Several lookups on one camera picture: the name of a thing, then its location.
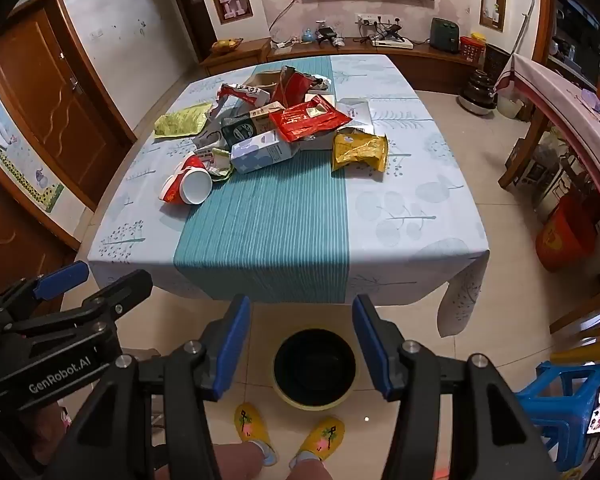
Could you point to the purple white cardboard box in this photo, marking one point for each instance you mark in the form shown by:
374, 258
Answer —
262, 152

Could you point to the green drink carton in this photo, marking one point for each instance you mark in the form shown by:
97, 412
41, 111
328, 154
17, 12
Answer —
237, 132

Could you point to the black bin with yellow rim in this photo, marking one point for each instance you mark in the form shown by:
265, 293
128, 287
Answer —
312, 365

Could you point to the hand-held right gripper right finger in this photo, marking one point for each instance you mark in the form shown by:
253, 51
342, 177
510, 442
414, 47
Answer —
367, 345

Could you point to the long wooden stick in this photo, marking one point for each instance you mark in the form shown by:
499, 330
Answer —
522, 27

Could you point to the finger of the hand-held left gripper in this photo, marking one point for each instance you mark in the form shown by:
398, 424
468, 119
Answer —
120, 292
60, 277

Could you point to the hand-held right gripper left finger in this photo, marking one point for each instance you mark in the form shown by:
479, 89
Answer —
232, 345

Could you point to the red snack bag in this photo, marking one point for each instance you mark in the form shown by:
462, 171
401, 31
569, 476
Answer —
310, 120

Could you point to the green foil wrapper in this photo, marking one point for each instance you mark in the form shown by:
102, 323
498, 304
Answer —
220, 165

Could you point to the brown paper bag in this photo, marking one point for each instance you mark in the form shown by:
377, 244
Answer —
265, 82

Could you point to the person's right leg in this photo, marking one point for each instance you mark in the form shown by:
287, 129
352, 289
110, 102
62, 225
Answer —
310, 471

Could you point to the wooden door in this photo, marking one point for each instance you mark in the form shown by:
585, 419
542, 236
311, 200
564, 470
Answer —
45, 90
15, 240

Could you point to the silver foil wrapper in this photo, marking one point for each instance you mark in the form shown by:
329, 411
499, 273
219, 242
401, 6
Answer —
320, 82

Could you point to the dark green radio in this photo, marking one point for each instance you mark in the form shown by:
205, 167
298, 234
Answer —
444, 35

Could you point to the red white wrapper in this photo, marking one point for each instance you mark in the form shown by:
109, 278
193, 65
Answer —
242, 94

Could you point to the dark ceramic jar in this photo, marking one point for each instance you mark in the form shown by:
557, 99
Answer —
477, 92

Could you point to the red torn carton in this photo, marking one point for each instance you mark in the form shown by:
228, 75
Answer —
290, 87

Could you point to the person's left leg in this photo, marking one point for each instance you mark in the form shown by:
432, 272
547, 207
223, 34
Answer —
237, 465

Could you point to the yellow embroidered slipper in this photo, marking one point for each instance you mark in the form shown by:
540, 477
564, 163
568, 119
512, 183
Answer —
247, 425
322, 437

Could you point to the brown drink carton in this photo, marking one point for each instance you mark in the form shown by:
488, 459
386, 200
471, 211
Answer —
266, 119

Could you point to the red paper cup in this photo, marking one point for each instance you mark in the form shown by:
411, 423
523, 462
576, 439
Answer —
192, 185

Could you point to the red plastic bucket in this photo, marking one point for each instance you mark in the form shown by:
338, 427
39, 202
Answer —
565, 240

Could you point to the red plastic basket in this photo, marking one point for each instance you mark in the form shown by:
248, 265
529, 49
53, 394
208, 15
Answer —
472, 51

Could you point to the blue plastic stool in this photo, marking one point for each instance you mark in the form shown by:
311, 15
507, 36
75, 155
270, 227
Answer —
555, 405

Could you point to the yellow fruit bowl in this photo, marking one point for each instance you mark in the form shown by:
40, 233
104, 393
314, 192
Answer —
226, 46

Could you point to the white set-top box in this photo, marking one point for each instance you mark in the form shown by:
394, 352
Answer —
392, 43

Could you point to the white power strip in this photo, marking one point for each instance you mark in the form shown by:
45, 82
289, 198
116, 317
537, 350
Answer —
377, 21

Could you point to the pink dumbbell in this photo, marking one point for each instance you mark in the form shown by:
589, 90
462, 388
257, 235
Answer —
226, 7
242, 4

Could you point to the black toy device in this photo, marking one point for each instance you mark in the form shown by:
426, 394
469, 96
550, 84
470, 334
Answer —
327, 36

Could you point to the table with patterned tablecloth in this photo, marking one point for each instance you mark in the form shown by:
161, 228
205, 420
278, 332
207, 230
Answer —
280, 225

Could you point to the person's leg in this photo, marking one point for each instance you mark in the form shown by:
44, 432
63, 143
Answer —
237, 465
310, 471

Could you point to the grey plastic wrapper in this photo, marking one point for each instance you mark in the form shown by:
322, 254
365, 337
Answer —
207, 137

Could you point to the wooden television cabinet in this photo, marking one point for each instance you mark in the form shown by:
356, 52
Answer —
425, 62

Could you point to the green yellow snack bag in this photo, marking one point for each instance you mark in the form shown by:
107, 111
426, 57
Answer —
180, 121

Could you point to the table with pink cloth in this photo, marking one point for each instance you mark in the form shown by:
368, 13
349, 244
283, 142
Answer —
570, 105

